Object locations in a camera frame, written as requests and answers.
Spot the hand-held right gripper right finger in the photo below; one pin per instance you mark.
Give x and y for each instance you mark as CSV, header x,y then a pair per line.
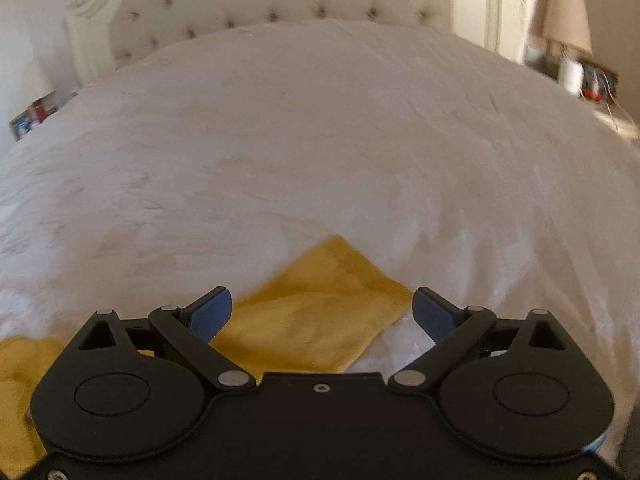
x,y
430,314

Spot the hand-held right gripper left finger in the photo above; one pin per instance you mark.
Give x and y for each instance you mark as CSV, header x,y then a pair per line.
x,y
212,314

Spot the yellow knitted sweater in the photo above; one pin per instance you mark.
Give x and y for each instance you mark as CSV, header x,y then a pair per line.
x,y
310,310

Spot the white embroidered bedspread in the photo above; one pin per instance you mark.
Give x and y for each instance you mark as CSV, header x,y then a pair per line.
x,y
300,135

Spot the red jar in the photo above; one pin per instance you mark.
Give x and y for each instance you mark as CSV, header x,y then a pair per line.
x,y
38,111

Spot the white cylinder container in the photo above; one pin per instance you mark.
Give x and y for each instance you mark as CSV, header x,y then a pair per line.
x,y
570,75

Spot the beige shade table lamp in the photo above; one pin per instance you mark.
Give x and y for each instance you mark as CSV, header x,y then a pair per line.
x,y
566,20

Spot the wooden photo frame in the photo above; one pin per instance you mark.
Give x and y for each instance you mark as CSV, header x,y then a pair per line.
x,y
22,127

